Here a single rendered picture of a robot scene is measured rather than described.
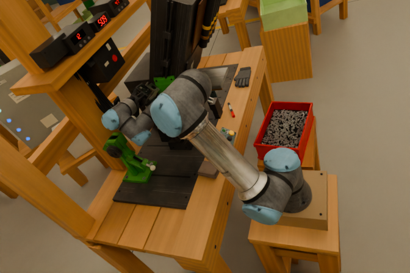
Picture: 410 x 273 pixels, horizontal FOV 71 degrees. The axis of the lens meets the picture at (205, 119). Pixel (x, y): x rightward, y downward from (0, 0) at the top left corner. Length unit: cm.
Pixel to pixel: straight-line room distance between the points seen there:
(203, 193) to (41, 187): 66
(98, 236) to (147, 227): 25
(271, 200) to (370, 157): 163
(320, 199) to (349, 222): 102
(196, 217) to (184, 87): 63
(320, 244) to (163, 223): 63
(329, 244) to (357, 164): 133
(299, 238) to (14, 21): 132
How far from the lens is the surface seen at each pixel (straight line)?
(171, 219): 132
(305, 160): 143
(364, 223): 217
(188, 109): 79
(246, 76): 181
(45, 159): 144
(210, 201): 127
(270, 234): 120
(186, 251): 121
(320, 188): 119
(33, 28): 136
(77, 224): 148
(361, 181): 234
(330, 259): 124
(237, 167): 87
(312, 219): 113
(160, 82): 142
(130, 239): 138
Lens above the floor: 192
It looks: 38 degrees down
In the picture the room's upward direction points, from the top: 24 degrees counter-clockwise
